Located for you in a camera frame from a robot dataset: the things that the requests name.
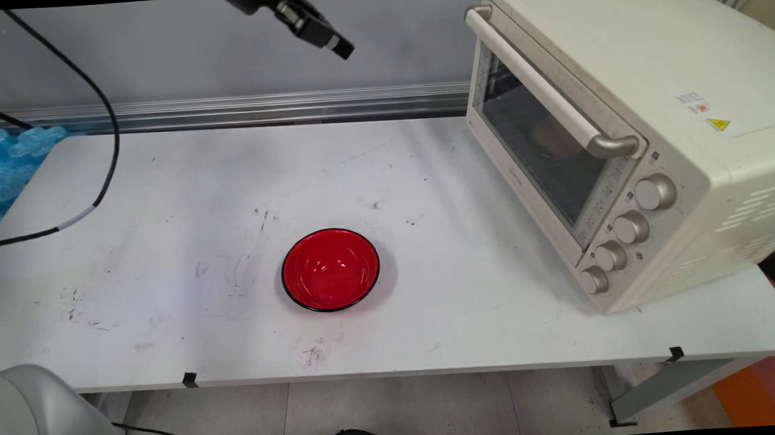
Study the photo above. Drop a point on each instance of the black tape piece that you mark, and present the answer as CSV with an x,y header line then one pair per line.
x,y
190,380
676,353

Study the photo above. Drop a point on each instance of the aluminium rail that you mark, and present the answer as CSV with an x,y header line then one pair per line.
x,y
223,111

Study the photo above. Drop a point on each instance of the small silver oven knob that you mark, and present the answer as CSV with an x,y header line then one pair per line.
x,y
594,280

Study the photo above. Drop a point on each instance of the orange floor object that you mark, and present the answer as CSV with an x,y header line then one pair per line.
x,y
748,397

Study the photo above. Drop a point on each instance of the red bowl black rim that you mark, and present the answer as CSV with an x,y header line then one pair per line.
x,y
330,269

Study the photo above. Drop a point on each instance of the cream toaster oven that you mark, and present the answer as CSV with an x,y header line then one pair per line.
x,y
651,58

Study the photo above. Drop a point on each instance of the white label sticker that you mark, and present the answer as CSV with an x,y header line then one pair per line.
x,y
692,102

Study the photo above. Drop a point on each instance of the blue bubble wrap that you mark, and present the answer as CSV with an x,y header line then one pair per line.
x,y
6,164

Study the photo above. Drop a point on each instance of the grey table leg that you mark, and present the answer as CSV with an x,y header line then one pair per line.
x,y
675,385

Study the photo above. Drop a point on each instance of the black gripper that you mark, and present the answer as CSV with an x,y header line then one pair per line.
x,y
253,4

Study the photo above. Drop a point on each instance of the yellow warning sticker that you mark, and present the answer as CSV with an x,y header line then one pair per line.
x,y
718,124

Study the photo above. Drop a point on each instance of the large silver oven knob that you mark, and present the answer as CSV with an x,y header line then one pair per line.
x,y
655,192

